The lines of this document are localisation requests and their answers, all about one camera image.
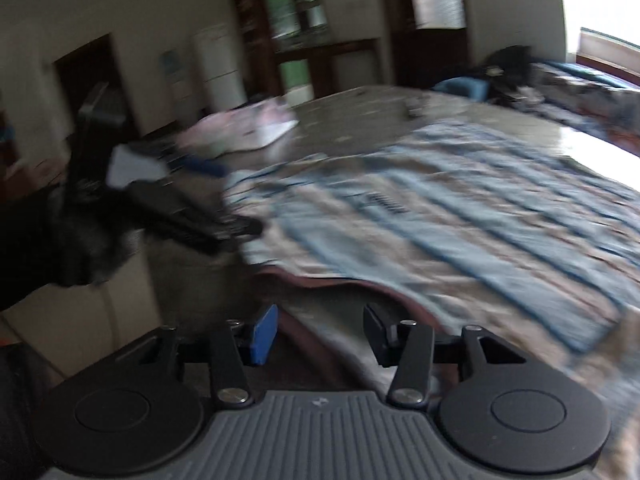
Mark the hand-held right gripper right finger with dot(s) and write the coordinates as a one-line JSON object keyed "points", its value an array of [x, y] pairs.
{"points": [[382, 340]]}

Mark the butterfly print pillow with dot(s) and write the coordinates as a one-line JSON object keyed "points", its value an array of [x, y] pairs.
{"points": [[575, 85]]}

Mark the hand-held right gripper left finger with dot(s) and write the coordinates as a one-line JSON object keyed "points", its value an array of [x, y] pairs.
{"points": [[262, 335]]}

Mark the white refrigerator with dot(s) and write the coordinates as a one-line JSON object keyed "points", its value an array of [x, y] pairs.
{"points": [[220, 65]]}

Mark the black white garment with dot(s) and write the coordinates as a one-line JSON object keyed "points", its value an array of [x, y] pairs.
{"points": [[515, 94]]}

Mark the blue striped shirt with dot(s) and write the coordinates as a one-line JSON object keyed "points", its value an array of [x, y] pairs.
{"points": [[425, 210]]}

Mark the dark wooden cabinet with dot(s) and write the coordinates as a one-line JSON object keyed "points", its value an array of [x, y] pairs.
{"points": [[300, 60]]}

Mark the blue sofa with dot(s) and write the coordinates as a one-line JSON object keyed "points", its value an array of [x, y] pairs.
{"points": [[465, 87]]}

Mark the pink folded cloth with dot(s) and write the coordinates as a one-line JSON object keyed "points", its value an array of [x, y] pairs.
{"points": [[235, 125]]}

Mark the white blue water dispenser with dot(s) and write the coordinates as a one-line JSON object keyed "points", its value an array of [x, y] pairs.
{"points": [[175, 70]]}

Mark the small dark tool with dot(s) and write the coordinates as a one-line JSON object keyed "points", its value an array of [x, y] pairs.
{"points": [[414, 108]]}

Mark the dark wooden glass door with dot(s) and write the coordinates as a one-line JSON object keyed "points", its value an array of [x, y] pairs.
{"points": [[400, 50]]}

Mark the window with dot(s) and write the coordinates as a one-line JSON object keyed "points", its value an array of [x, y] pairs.
{"points": [[600, 0]]}

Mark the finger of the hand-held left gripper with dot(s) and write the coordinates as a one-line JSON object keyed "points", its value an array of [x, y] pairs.
{"points": [[202, 166], [200, 222]]}

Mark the black bag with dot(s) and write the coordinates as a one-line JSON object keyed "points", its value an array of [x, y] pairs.
{"points": [[510, 60]]}

